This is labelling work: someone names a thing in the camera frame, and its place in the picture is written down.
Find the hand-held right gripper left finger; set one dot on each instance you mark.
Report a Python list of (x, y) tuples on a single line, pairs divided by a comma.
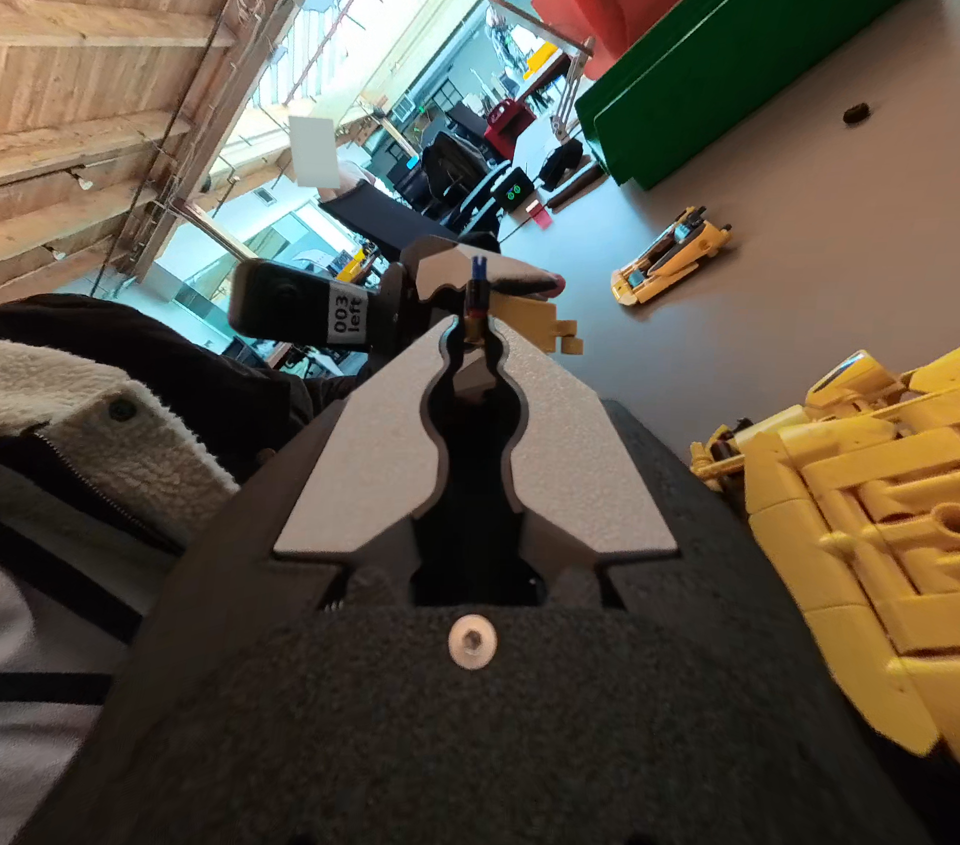
[(360, 485)]

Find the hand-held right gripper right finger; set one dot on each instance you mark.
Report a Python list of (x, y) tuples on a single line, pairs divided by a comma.
[(592, 485)]

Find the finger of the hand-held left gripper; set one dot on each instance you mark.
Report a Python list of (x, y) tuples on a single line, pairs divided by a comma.
[(517, 279), (431, 249)]

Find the yellow grid panel piece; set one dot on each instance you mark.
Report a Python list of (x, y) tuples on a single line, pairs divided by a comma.
[(532, 320)]

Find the yellow headlight panel piece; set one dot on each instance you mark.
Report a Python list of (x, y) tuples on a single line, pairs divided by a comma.
[(660, 267)]

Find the yellow toy brick car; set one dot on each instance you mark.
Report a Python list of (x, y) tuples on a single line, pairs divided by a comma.
[(840, 522)]

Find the black tilted panel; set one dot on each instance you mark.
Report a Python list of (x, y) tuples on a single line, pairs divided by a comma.
[(375, 222)]

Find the pink flat item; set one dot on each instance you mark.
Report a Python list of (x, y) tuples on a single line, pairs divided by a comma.
[(538, 215)]

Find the black office chair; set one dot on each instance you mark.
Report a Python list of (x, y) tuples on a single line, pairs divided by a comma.
[(457, 177)]

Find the black box green lights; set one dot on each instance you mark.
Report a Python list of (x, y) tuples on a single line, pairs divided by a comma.
[(513, 191)]

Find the black bag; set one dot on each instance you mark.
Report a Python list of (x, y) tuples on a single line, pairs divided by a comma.
[(561, 164)]

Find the small red bin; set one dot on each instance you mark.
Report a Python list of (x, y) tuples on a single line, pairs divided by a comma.
[(510, 125)]

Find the ceiling track spotlight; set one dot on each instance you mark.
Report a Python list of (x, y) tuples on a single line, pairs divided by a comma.
[(82, 180)]

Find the white striped shirt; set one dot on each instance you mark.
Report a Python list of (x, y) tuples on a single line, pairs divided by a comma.
[(52, 620)]

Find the green plastic bin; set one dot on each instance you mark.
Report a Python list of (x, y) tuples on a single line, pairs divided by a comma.
[(750, 35)]

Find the small black round piece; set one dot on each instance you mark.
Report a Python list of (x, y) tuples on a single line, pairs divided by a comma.
[(856, 114)]

